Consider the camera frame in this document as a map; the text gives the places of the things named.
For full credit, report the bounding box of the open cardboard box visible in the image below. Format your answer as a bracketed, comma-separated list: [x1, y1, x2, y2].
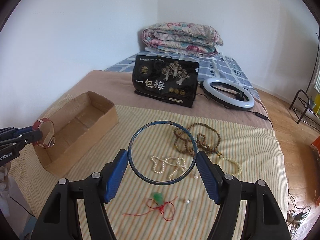
[34, 91, 118, 177]

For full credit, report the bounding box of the white ring light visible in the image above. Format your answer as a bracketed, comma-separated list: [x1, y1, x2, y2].
[202, 77, 255, 111]

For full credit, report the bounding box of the cream bead bracelet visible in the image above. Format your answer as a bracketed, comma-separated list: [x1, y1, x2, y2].
[216, 155, 243, 177]

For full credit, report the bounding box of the red leather watch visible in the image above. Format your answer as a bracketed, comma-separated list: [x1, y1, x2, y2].
[32, 118, 55, 149]

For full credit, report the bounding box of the brown blanket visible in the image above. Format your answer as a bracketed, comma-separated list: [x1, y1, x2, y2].
[38, 70, 275, 134]

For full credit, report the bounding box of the yellow striped cloth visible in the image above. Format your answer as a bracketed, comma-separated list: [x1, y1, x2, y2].
[9, 106, 288, 239]

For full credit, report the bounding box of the black snack bag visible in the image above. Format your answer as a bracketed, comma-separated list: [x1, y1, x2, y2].
[132, 55, 199, 108]

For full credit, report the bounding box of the dark bangle ring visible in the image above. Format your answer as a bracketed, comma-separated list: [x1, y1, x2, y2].
[127, 120, 198, 186]

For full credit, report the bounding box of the folded floral quilt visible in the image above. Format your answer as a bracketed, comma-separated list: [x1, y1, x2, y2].
[141, 22, 223, 57]

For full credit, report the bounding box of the brown wooden bead necklace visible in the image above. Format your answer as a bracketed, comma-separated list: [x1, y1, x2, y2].
[173, 122, 223, 157]

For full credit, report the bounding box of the green jade pendant red cord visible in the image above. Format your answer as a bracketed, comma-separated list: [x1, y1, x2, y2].
[122, 192, 178, 222]

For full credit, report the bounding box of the white pearl necklace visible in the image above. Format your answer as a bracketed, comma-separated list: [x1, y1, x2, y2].
[150, 155, 188, 181]

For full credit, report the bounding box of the orange covered stool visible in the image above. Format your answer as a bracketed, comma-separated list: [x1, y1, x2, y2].
[310, 137, 320, 160]

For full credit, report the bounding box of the black clothes rack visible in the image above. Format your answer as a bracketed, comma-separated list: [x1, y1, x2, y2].
[289, 31, 319, 132]

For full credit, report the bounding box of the blue checked bed sheet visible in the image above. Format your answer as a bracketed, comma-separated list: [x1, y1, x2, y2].
[105, 51, 261, 98]

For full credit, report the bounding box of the striped hanging towel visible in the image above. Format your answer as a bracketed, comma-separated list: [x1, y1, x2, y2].
[313, 57, 320, 93]

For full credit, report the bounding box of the yellow box on rack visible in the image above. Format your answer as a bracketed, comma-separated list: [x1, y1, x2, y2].
[309, 94, 320, 115]

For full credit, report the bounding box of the power strip with cables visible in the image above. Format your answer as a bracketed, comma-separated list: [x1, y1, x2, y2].
[286, 191, 311, 237]

